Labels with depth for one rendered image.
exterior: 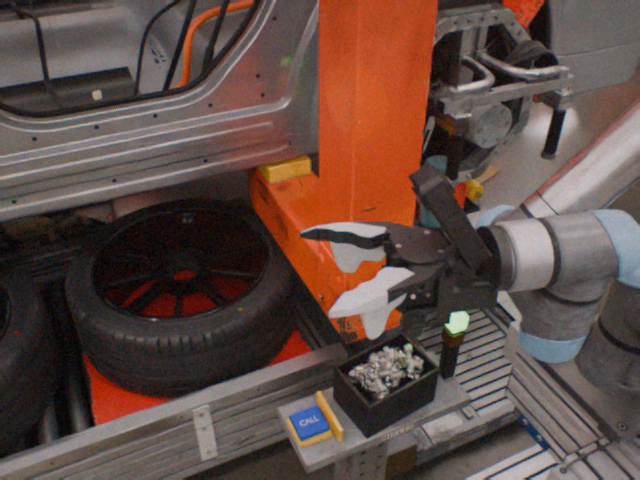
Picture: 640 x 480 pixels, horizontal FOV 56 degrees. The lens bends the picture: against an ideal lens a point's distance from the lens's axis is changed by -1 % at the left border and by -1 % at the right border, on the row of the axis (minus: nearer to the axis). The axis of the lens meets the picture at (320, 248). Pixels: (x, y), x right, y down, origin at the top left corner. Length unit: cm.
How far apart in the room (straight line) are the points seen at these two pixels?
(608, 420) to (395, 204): 57
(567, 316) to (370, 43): 60
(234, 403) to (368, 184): 70
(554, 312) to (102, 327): 121
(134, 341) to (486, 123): 109
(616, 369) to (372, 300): 63
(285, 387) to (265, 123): 71
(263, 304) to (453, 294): 104
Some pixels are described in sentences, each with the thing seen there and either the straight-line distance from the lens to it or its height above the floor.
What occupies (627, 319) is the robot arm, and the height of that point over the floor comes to 97.
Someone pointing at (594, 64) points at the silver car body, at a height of 85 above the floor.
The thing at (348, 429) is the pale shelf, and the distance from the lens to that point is 144.
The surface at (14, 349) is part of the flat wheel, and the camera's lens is 170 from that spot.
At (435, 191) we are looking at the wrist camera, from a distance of 58.
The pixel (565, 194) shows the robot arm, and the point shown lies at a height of 121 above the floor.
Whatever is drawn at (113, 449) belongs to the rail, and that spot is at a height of 34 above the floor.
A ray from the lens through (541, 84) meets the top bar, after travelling 176.
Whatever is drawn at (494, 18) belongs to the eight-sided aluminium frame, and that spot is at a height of 109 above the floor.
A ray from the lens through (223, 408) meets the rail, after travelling 164.
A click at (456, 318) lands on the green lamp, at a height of 66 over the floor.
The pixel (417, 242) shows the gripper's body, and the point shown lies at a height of 125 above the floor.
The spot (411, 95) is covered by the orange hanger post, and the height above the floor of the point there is 114.
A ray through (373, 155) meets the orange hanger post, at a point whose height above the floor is 103.
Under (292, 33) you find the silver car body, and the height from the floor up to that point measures 110.
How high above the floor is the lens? 162
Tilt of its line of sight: 38 degrees down
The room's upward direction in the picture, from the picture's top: straight up
